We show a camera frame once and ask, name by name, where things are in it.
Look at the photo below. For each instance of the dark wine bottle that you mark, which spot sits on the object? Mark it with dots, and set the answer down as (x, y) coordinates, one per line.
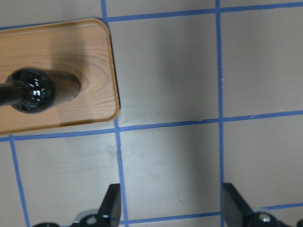
(33, 90)

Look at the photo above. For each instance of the wooden tray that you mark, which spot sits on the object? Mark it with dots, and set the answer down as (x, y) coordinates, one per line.
(78, 57)

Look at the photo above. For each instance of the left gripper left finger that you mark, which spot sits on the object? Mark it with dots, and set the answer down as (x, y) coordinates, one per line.
(109, 213)

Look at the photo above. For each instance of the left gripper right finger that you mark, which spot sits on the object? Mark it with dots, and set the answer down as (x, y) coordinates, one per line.
(235, 210)

